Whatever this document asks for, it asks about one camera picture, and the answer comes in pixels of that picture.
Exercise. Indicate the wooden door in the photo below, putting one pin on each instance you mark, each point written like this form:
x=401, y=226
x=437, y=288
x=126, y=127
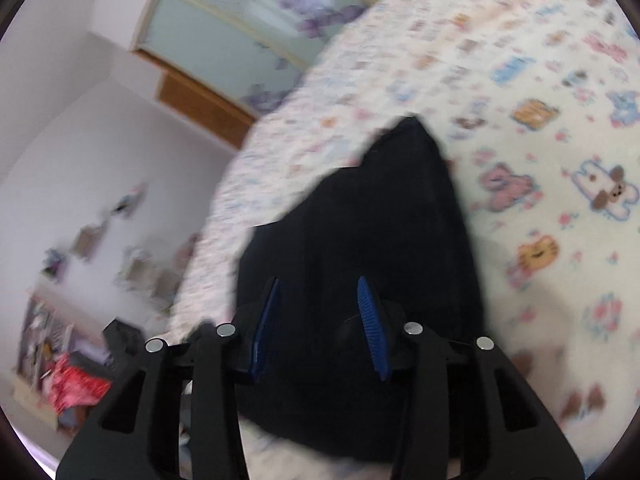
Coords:
x=200, y=107

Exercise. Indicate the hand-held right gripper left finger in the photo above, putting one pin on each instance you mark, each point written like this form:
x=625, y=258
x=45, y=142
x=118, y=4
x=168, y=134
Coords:
x=265, y=330

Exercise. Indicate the cluttered shelf unit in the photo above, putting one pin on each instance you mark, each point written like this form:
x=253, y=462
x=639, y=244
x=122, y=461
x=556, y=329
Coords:
x=40, y=340

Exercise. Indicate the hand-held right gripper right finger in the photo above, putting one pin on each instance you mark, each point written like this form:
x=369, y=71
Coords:
x=372, y=330

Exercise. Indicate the wall shelf with picture frame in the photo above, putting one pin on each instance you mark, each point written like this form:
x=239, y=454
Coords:
x=90, y=240

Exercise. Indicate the red cloth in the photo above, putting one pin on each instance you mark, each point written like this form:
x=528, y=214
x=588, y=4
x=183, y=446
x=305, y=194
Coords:
x=75, y=382

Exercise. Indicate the black pants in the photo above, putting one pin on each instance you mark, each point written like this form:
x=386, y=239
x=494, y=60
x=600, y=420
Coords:
x=360, y=220

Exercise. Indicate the bear printed blanket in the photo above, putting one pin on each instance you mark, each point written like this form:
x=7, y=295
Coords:
x=525, y=135

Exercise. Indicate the floral sliding glass wardrobe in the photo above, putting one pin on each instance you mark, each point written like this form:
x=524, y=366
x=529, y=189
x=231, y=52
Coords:
x=240, y=15

